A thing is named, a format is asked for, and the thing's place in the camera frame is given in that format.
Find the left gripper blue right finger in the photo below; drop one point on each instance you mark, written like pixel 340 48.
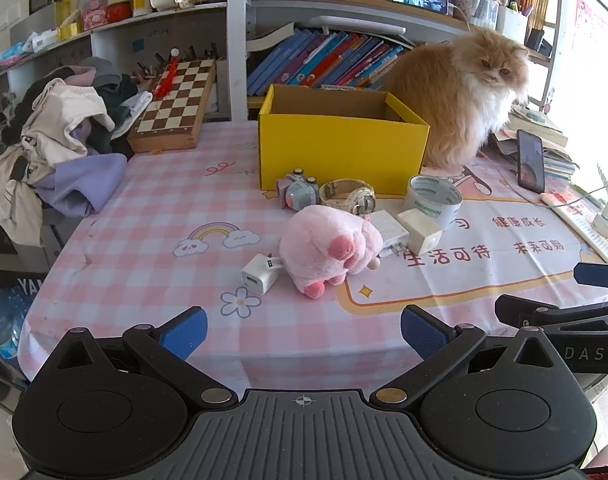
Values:
pixel 445 352

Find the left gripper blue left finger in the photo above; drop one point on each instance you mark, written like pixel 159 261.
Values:
pixel 163 352

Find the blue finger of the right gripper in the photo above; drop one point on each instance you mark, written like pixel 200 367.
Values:
pixel 593 274
pixel 517 312

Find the small white charger cube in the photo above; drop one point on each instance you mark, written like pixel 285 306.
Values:
pixel 260 273

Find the cream square charger block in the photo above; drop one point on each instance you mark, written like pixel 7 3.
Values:
pixel 424 232

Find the white power adapter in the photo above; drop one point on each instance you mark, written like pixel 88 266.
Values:
pixel 395 237

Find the pink plush pig toy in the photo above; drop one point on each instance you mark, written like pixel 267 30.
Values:
pixel 321 245

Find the cream wrist watch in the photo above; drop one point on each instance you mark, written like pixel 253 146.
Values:
pixel 351 195

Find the stack of papers and books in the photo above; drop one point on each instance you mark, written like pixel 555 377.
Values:
pixel 546 139

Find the pink checkered tablecloth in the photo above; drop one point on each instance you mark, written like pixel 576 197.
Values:
pixel 194 229

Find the black smartphone on stand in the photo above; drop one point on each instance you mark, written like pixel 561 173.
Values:
pixel 531 169

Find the wooden chess board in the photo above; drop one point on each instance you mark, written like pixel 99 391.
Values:
pixel 174 123

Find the pile of clothes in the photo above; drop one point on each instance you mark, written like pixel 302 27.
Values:
pixel 59 151

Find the orange fluffy cat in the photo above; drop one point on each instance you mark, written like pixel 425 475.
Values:
pixel 463 89

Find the yellow cardboard box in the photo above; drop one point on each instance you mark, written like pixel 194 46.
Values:
pixel 340 134

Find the red tassel ornament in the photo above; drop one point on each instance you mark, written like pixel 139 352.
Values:
pixel 166 81

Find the row of colourful books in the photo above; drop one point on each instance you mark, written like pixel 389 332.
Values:
pixel 313 58

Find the white bookshelf frame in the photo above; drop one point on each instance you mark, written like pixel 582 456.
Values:
pixel 228 26

